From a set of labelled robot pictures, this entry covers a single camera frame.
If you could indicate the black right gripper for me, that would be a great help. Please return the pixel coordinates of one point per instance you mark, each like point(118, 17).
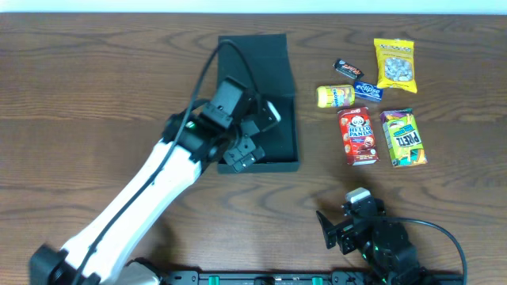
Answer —
point(342, 231)

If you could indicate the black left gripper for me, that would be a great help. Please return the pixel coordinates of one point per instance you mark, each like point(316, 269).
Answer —
point(243, 152)

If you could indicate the black gift box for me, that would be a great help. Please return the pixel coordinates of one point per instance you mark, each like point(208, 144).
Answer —
point(267, 56)

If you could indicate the green pretz box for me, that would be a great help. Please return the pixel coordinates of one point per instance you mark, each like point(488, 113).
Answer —
point(403, 139)

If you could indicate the yellow snack bag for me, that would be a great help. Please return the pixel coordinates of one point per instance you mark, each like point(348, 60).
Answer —
point(395, 61)

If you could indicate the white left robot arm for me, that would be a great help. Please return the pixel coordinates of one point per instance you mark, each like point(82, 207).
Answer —
point(99, 252)

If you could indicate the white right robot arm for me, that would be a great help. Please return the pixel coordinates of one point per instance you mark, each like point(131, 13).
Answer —
point(384, 245)

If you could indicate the red hello panda box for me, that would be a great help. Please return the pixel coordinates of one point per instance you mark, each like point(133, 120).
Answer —
point(357, 136)

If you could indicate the yellow candy jar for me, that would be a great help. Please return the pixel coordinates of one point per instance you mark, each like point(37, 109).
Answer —
point(335, 96)

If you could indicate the black chocolate bar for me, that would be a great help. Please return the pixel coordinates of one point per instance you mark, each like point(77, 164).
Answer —
point(348, 70)

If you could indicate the blue eclipse mint tin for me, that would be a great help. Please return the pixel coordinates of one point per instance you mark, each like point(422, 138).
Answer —
point(367, 91)

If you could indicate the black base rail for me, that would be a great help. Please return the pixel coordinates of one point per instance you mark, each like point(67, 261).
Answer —
point(270, 278)

